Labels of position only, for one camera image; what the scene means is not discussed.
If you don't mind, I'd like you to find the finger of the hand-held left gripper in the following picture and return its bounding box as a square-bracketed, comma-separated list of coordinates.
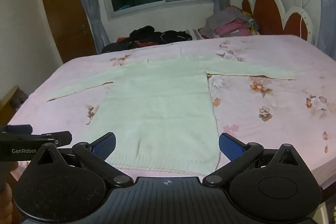
[0, 124, 33, 135]
[39, 131, 72, 147]

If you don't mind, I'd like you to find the red and white headboard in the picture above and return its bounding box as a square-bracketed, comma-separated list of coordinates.
[241, 0, 317, 46]

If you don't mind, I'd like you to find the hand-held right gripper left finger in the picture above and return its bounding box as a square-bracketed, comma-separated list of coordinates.
[30, 132, 134, 188]

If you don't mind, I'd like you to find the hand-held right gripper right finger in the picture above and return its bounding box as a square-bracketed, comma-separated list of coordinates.
[202, 132, 303, 188]

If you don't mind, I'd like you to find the brown wooden door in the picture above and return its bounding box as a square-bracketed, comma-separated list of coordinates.
[37, 0, 98, 64]

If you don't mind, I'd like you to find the wooden furniture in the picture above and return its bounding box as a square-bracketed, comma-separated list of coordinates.
[0, 85, 28, 125]

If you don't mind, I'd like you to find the pile of black clothes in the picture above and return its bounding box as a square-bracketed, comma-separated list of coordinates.
[101, 25, 193, 54]

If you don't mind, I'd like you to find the grey striped cloth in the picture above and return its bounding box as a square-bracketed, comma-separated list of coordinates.
[184, 29, 209, 41]

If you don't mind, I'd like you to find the person's left hand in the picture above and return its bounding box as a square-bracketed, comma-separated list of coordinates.
[0, 161, 19, 224]

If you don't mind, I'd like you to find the red garment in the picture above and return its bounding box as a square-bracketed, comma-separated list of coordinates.
[117, 37, 155, 49]

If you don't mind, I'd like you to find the pink floral bed sheet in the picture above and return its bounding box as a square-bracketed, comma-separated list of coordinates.
[7, 34, 336, 189]

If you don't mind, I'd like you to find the white knit sweater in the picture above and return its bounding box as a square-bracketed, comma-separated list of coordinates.
[47, 54, 298, 175]

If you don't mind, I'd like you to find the stack of folded clothes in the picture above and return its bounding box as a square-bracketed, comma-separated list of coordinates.
[198, 5, 261, 40]

